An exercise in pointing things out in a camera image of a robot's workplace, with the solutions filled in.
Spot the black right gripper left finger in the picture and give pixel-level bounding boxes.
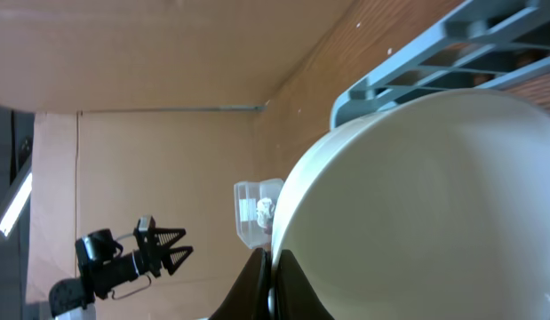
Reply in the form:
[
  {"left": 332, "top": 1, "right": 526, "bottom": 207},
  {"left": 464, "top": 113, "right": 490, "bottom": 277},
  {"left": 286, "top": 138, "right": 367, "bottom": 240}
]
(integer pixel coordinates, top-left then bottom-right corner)
[{"left": 209, "top": 248, "right": 271, "bottom": 320}]

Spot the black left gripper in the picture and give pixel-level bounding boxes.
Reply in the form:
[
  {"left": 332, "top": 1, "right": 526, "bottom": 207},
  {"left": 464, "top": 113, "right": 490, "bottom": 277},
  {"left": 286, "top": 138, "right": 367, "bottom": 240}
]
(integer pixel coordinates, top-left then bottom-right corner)
[{"left": 108, "top": 216, "right": 194, "bottom": 284}]

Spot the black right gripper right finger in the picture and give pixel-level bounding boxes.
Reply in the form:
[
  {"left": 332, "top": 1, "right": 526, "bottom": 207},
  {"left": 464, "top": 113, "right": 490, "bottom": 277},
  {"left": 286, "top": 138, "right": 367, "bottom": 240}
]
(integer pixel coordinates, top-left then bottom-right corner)
[{"left": 274, "top": 250, "right": 334, "bottom": 320}]

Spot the white tissue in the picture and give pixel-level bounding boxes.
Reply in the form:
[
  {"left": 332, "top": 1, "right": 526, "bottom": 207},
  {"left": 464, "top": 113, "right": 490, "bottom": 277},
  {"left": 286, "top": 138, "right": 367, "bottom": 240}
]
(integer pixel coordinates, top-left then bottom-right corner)
[{"left": 256, "top": 197, "right": 275, "bottom": 229}]

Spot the white saucer bowl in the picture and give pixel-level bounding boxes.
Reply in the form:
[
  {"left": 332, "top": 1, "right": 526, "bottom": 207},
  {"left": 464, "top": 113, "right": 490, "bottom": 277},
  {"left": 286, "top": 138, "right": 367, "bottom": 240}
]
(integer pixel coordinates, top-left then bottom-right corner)
[{"left": 272, "top": 89, "right": 550, "bottom": 319}]

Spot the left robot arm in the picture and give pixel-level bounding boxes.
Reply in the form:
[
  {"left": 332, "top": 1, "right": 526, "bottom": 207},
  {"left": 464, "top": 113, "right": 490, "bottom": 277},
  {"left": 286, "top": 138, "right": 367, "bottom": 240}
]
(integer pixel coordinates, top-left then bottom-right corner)
[{"left": 48, "top": 216, "right": 194, "bottom": 319}]

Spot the grey dishwasher rack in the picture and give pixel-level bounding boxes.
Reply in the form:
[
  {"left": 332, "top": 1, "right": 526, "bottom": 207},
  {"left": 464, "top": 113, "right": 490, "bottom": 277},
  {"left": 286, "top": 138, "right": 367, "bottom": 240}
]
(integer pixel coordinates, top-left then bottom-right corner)
[{"left": 330, "top": 0, "right": 550, "bottom": 128}]

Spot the clear plastic bin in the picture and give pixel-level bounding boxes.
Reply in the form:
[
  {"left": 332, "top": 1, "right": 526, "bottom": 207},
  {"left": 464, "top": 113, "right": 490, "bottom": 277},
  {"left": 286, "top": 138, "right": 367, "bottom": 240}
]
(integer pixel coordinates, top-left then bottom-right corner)
[{"left": 234, "top": 179, "right": 284, "bottom": 249}]

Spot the ceiling light fixture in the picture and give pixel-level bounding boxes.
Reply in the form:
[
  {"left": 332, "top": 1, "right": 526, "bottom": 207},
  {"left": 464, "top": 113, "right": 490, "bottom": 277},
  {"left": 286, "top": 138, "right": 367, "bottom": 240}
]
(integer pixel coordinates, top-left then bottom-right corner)
[{"left": 0, "top": 157, "right": 33, "bottom": 242}]

